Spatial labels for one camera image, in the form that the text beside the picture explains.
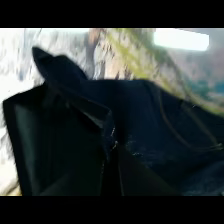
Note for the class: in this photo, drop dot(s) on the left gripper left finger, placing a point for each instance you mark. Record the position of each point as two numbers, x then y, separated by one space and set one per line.
60 156

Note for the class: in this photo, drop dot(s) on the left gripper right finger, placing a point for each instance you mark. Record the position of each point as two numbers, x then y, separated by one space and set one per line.
135 180

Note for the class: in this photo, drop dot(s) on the black garment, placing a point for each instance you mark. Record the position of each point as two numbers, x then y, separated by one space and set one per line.
150 110

